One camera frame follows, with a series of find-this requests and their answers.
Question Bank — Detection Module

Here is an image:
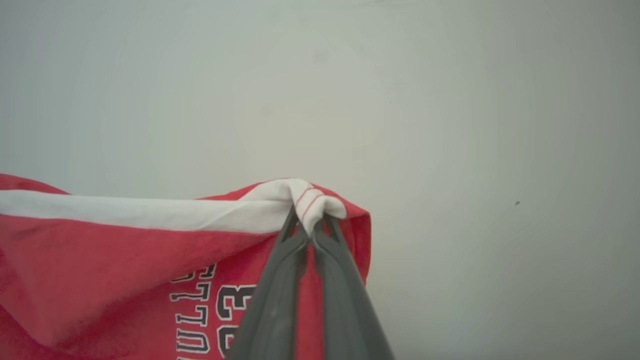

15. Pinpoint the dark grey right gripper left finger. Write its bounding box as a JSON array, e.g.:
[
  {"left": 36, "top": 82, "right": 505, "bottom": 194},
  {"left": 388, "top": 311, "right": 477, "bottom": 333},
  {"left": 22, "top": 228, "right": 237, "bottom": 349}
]
[{"left": 225, "top": 206, "right": 308, "bottom": 360}]

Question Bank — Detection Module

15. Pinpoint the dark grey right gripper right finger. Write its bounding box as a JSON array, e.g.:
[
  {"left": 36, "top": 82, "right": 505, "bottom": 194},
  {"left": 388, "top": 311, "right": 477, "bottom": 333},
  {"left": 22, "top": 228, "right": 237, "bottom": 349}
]
[{"left": 312, "top": 214, "right": 396, "bottom": 360}]

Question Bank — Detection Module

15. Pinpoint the red basketball shorts white waistband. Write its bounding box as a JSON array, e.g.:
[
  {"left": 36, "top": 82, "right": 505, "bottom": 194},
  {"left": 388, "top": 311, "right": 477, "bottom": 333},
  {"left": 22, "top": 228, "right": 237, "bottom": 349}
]
[{"left": 0, "top": 173, "right": 372, "bottom": 360}]

